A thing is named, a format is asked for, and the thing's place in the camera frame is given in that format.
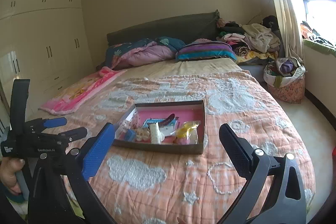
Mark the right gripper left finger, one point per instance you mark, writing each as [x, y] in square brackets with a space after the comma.
[48, 201]

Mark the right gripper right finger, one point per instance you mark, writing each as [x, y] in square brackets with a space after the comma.
[285, 201]

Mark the yellow item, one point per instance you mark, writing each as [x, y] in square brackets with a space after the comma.
[190, 130]

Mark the white claw hair clip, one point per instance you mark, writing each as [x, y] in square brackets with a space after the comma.
[156, 136]

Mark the pink fluffy hair clip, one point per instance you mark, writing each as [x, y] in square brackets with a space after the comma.
[182, 141]

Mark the left hand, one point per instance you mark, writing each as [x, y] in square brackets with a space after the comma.
[9, 168]

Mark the pink cartoon blanket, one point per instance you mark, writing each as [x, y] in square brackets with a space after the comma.
[72, 97]

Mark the cream wardrobe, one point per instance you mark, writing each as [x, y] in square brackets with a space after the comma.
[43, 41]

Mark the pink dotted bow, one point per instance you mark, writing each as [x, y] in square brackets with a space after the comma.
[135, 121]

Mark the white pearl hair accessory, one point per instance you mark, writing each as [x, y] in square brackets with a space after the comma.
[142, 134]

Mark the floral fabric bag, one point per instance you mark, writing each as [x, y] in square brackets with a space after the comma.
[285, 79]

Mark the pink purple folded duvet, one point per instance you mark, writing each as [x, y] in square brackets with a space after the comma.
[143, 52]

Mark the dark box with pink lining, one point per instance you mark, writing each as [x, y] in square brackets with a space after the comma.
[184, 110]

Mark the blue printed packet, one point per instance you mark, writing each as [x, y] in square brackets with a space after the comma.
[166, 128]

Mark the brown curved hair clip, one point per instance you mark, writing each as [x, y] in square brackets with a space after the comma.
[167, 121]

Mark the pile of clothes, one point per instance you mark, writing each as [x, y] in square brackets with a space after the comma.
[252, 41]

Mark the clothes on window sill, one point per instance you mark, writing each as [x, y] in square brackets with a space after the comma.
[311, 34]

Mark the purple teal striped pillow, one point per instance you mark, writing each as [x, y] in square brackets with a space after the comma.
[205, 51]

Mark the cream curtain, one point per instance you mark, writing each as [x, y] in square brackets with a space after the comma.
[289, 29]

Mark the dark green headboard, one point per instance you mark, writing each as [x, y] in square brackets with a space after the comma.
[187, 28]

